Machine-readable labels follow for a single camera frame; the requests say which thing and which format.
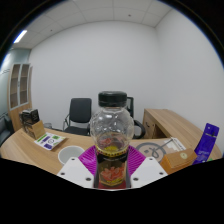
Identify white paper sheet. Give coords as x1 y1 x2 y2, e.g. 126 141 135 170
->
168 136 187 152

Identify purple standing card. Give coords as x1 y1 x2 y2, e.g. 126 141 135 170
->
192 122 220 165

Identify white green purple leaflet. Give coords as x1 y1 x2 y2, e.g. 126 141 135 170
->
33 132 67 152

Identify white mug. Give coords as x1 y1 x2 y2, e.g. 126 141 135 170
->
57 145 86 166

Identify orange-brown wooden box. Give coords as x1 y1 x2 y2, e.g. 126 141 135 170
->
159 147 198 175

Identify wooden shelf cabinet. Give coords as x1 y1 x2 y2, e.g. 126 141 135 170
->
7 63 33 133

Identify black armchair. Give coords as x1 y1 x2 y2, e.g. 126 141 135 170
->
0 114 15 146

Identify wooden side desk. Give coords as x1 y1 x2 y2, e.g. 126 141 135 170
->
142 108 223 160

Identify black mesh office chair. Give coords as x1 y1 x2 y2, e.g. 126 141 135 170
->
124 96 147 140

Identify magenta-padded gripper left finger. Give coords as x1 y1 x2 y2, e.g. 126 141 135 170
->
56 144 100 190

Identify stack of dark cardboard boxes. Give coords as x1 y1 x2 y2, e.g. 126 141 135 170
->
19 108 46 140

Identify sheet with grey circle print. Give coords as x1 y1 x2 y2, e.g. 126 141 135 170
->
134 139 178 164

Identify clear bottle with dark label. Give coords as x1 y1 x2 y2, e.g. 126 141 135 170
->
89 90 135 190

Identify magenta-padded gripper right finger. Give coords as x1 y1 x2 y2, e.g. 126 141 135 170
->
125 144 169 190

